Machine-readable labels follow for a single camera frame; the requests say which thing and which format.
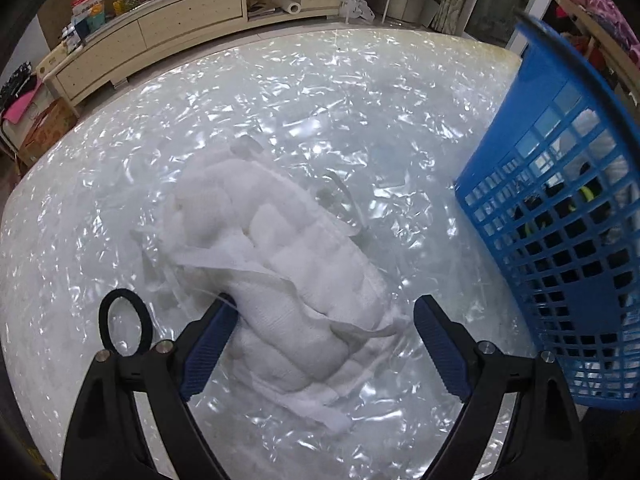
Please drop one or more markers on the pink clothes pile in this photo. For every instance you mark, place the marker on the pink clothes pile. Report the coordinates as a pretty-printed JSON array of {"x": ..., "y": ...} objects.
[{"x": 608, "y": 15}]

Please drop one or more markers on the white cloth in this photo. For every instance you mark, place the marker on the white cloth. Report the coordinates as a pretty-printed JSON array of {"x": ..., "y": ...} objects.
[{"x": 316, "y": 315}]

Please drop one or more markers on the blue plastic laundry basket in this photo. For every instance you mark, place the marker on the blue plastic laundry basket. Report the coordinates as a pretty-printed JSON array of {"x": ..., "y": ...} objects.
[{"x": 583, "y": 310}]

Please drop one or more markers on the white waffle towel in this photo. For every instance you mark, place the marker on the white waffle towel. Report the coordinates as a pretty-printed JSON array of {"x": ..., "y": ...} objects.
[{"x": 578, "y": 155}]

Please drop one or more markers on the white paper roll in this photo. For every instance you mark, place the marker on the white paper roll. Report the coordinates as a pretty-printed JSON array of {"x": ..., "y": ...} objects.
[{"x": 287, "y": 6}]

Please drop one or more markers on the wooden side table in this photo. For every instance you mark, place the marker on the wooden side table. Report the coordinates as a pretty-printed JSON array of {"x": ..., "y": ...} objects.
[{"x": 618, "y": 60}]

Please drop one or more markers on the black plush toy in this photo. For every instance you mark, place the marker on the black plush toy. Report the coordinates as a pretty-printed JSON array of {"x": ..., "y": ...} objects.
[{"x": 590, "y": 191}]

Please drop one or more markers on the black floral bag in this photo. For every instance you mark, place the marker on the black floral bag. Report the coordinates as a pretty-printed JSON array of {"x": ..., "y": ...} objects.
[{"x": 15, "y": 85}]

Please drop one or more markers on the cardboard box on floor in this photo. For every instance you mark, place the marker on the cardboard box on floor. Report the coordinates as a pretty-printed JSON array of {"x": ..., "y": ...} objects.
[{"x": 48, "y": 128}]

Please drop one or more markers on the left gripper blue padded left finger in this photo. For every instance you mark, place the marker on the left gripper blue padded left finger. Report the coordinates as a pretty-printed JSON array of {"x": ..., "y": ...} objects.
[{"x": 201, "y": 343}]

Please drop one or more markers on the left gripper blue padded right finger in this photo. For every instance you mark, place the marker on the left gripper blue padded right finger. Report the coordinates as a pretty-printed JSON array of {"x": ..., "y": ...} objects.
[{"x": 450, "y": 346}]

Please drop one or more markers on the cream TV cabinet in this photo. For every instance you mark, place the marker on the cream TV cabinet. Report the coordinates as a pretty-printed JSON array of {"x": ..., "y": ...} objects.
[{"x": 158, "y": 29}]

